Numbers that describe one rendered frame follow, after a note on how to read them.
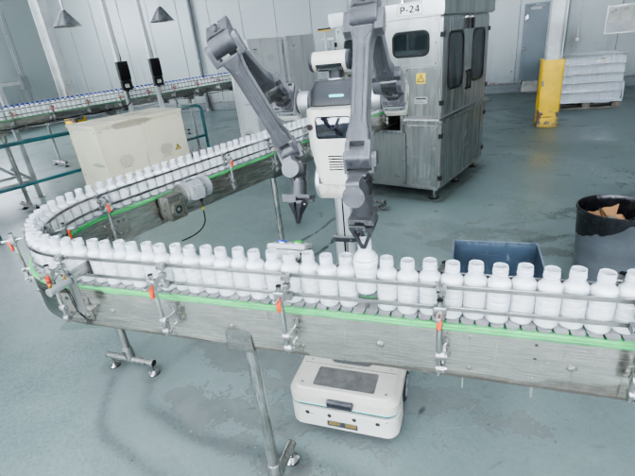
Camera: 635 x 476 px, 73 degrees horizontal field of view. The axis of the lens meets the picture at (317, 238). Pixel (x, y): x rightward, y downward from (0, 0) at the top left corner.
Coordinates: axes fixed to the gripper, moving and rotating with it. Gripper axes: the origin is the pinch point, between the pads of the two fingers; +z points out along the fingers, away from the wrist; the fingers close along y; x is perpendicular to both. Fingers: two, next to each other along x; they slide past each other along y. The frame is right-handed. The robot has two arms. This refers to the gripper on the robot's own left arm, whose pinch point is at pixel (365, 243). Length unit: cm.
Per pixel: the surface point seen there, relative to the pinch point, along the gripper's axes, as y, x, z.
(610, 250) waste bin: 164, -111, 79
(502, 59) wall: 1200, -103, 43
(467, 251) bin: 59, -28, 31
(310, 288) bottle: -2.7, 17.1, 15.0
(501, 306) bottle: -3.4, -36.3, 14.9
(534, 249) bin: 59, -52, 29
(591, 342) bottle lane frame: -6, -57, 22
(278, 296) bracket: -11.6, 23.6, 12.7
